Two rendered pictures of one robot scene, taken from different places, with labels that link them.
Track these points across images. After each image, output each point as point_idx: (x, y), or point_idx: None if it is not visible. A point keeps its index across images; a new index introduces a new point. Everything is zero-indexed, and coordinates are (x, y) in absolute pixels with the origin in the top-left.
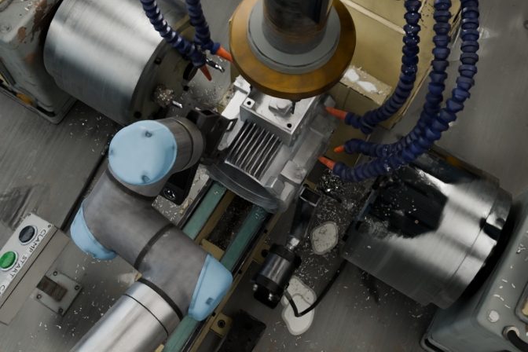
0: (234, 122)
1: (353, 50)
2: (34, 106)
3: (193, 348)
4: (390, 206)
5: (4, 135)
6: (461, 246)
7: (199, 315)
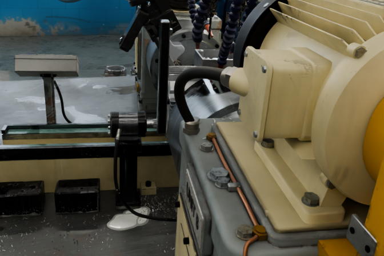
0: (178, 25)
1: None
2: (139, 100)
3: (55, 169)
4: (210, 80)
5: (118, 106)
6: (227, 103)
7: None
